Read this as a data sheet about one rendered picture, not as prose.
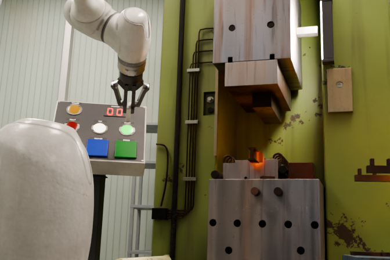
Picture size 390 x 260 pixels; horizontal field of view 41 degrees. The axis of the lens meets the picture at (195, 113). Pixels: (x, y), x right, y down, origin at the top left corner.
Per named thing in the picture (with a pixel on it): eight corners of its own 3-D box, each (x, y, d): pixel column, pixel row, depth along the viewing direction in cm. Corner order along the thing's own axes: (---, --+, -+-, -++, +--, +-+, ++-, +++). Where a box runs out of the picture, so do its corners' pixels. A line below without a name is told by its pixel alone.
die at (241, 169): (278, 180, 181) (278, 156, 183) (222, 180, 187) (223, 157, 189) (292, 192, 220) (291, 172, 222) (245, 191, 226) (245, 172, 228)
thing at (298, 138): (329, 193, 221) (323, -3, 243) (235, 192, 233) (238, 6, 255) (330, 195, 231) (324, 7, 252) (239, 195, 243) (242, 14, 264)
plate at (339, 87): (353, 111, 191) (351, 67, 195) (328, 112, 194) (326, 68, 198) (353, 112, 193) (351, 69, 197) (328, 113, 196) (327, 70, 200)
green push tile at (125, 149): (136, 157, 181) (136, 141, 186) (114, 156, 180) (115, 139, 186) (135, 160, 182) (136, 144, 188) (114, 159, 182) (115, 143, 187)
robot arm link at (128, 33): (156, 52, 162) (121, 35, 165) (160, 11, 151) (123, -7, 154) (136, 70, 155) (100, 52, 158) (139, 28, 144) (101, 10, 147)
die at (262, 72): (277, 83, 190) (277, 58, 192) (224, 86, 195) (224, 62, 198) (291, 111, 229) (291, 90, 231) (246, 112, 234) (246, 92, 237)
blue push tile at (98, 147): (107, 155, 180) (109, 139, 185) (85, 154, 179) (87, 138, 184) (107, 159, 181) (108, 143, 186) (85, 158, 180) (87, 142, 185)
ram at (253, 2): (314, 56, 188) (312, -43, 197) (212, 63, 199) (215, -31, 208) (322, 89, 227) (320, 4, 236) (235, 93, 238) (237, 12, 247)
